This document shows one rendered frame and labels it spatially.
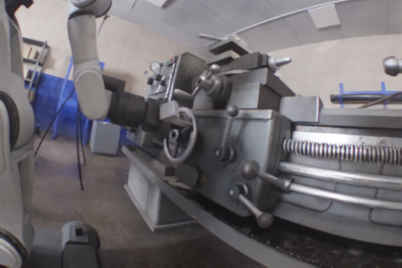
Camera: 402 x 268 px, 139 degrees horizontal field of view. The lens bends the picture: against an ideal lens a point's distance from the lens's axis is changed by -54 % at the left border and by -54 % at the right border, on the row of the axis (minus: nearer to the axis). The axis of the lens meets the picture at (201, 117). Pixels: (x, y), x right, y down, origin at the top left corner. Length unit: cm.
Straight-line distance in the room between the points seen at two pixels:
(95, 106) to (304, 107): 56
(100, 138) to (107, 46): 256
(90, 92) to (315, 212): 67
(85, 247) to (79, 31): 70
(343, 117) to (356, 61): 378
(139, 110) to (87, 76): 15
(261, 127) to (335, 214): 36
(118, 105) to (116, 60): 423
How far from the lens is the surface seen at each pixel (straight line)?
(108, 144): 307
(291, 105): 56
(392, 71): 85
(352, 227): 58
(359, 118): 53
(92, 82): 37
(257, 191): 44
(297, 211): 59
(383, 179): 47
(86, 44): 40
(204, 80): 49
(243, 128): 47
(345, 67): 423
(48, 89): 455
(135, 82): 458
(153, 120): 42
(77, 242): 75
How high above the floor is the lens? 71
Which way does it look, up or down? 6 degrees up
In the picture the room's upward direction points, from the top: 10 degrees clockwise
